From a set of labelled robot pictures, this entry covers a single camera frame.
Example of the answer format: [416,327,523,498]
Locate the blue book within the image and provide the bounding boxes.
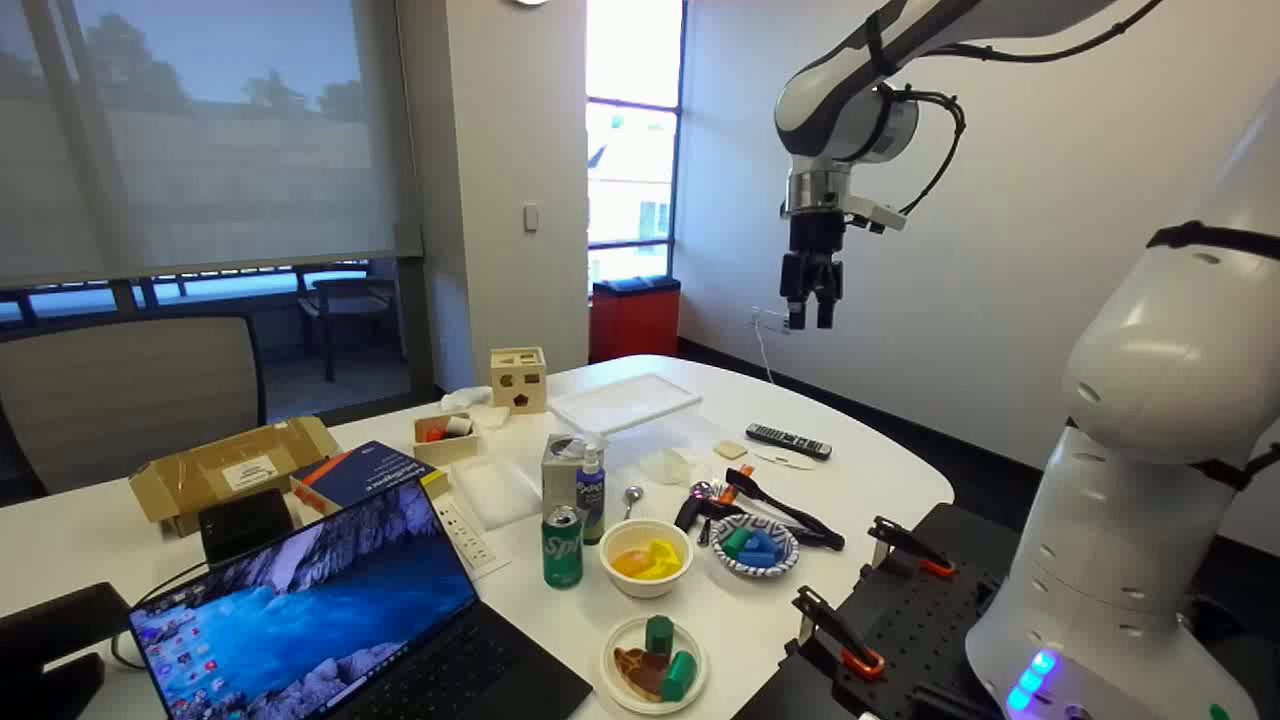
[296,441,434,507]

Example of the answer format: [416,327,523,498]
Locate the black remote control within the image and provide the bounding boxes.
[744,424,834,461]

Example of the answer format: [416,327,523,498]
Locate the blue patterned bowl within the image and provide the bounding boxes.
[713,516,799,579]

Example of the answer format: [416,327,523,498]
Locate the clear plastic lid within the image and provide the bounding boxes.
[456,461,542,529]

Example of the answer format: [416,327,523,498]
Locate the clear plastic storage box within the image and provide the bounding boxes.
[553,371,695,445]

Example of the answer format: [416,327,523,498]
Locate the open black laptop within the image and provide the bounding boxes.
[127,485,589,720]

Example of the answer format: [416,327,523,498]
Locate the wooden shape sorter cube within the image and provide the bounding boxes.
[488,344,548,412]

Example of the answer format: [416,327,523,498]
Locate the black mounting board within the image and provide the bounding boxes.
[737,502,1015,720]

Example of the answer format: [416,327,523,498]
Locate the white bowl with yellow pieces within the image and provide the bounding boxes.
[598,519,691,598]

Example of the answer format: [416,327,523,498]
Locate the metal spoon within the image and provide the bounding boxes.
[626,485,644,519]

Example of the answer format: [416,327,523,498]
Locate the small wooden block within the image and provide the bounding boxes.
[713,441,750,461]

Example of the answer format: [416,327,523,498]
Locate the grey office chair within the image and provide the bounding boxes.
[0,317,263,492]

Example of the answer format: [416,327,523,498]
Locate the small wooden tray box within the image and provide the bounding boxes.
[413,412,481,465]

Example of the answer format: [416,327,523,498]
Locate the green soda can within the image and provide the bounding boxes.
[542,507,583,586]

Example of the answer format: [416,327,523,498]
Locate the black tongs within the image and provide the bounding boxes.
[723,466,843,552]

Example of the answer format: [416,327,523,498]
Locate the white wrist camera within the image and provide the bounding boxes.
[841,194,907,231]

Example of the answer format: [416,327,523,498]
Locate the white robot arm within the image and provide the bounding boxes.
[771,0,1280,720]

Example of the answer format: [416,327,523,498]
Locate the black orange clamp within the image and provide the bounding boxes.
[793,584,888,684]
[867,516,961,579]

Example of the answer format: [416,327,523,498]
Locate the cardboard box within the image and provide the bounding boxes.
[127,414,341,537]

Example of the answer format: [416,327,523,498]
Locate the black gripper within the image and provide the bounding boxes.
[779,212,843,327]

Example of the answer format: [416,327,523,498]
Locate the red bin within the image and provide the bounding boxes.
[589,275,681,358]

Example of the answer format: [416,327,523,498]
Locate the white plate with green blocks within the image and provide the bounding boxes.
[602,616,707,714]

